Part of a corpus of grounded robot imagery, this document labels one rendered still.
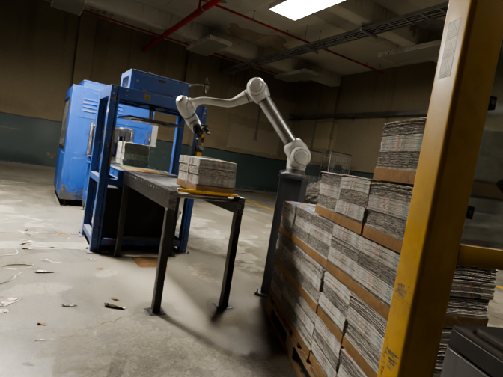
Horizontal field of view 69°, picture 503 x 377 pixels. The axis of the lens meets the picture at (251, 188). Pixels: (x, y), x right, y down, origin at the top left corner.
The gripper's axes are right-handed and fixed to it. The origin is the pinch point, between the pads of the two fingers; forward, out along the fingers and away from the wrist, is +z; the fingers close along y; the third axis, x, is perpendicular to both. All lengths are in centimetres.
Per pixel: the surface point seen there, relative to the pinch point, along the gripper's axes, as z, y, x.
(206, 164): 33.2, 1.4, 8.8
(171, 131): -777, 344, -255
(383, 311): 181, -32, 3
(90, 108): -311, 124, 38
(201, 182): 39.4, 11.4, 11.2
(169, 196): 46, 20, 32
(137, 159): -144, 104, 3
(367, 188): 140, -56, -8
